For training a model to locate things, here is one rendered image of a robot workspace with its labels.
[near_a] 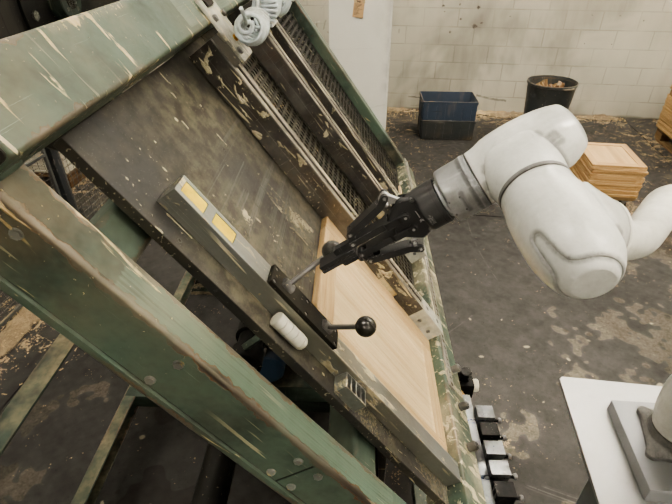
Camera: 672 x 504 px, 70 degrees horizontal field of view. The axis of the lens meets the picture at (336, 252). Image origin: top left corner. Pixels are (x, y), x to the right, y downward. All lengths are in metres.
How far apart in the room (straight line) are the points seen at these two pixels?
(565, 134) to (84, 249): 0.62
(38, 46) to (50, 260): 0.24
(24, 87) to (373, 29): 4.55
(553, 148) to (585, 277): 0.19
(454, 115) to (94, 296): 5.21
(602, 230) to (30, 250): 0.63
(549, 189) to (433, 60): 5.90
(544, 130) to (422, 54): 5.79
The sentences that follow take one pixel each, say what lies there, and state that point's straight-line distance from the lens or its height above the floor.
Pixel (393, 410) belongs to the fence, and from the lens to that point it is 1.09.
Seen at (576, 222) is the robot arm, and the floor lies 1.73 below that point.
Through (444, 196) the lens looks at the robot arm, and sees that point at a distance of 0.74.
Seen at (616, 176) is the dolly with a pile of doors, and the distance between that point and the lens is 4.57.
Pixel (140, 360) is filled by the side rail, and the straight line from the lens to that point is 0.66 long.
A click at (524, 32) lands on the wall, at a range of 6.58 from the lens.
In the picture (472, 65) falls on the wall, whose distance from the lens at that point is 6.56.
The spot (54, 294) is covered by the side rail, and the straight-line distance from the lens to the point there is 0.63.
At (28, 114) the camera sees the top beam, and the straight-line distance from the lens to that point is 0.59.
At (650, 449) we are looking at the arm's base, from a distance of 1.68.
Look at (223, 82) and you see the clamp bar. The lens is 1.22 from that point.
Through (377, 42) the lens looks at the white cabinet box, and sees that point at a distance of 5.05.
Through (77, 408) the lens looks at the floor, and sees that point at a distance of 2.86.
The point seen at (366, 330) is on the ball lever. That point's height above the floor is 1.43.
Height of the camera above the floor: 2.01
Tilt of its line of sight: 34 degrees down
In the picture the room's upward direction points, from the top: straight up
